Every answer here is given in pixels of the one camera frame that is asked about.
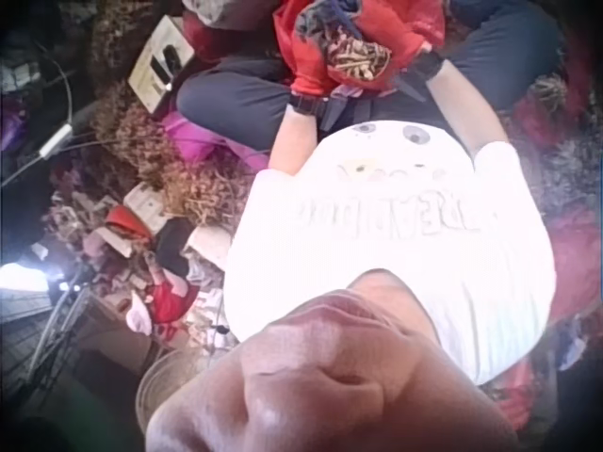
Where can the dried brown roots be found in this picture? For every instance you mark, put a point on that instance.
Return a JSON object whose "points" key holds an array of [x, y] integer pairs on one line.
{"points": [[360, 59]]}

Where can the person's left hand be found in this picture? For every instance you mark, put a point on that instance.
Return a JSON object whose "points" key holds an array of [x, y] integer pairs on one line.
{"points": [[312, 77]]}

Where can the heap of mixed litter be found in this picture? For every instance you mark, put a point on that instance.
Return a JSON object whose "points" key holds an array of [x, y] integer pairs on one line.
{"points": [[151, 263]]}

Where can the heap of dried herbs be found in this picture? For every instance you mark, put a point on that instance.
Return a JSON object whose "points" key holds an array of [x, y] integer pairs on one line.
{"points": [[155, 141]]}

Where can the black remote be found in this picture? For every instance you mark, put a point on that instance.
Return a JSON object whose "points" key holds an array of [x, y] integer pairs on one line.
{"points": [[155, 68], [170, 57]]}

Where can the person's legs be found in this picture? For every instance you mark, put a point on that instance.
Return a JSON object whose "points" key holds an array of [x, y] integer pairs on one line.
{"points": [[235, 94]]}

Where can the large red sack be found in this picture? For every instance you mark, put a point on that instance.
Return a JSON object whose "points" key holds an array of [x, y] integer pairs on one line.
{"points": [[572, 263]]}

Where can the small dried herb bundle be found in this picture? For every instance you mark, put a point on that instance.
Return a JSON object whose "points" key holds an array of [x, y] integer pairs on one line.
{"points": [[546, 94]]}

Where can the magenta plastic bag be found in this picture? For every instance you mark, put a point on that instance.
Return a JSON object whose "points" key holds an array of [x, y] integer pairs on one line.
{"points": [[202, 141]]}

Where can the grey blue cloth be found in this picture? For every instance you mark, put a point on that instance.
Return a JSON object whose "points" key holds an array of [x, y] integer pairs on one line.
{"points": [[325, 16]]}

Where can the clear plastic tub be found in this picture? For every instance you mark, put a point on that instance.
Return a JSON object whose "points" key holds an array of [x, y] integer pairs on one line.
{"points": [[162, 388]]}

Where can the red mesh bag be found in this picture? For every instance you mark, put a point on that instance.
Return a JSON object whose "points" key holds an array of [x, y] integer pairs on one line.
{"points": [[301, 33]]}

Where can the person's right hand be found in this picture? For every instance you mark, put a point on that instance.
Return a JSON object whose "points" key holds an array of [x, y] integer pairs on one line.
{"points": [[418, 48]]}

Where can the black wrist band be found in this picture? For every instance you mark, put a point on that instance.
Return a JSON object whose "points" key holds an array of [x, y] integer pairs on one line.
{"points": [[428, 65], [306, 103]]}

